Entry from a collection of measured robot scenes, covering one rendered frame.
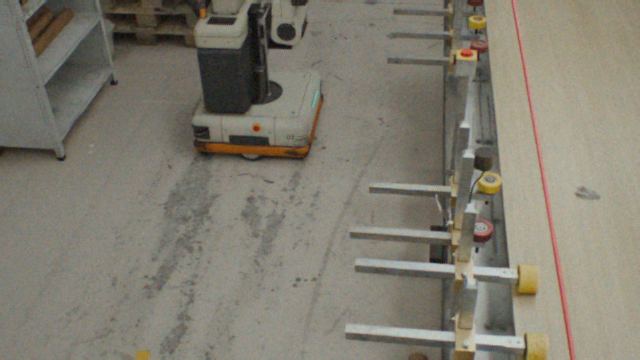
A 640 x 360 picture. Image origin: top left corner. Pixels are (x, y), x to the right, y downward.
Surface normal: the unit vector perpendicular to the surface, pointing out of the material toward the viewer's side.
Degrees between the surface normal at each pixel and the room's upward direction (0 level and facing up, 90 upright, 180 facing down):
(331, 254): 0
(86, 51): 90
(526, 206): 0
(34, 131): 90
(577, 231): 0
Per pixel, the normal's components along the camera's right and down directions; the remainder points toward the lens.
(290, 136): -0.14, 0.62
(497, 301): -0.03, -0.78
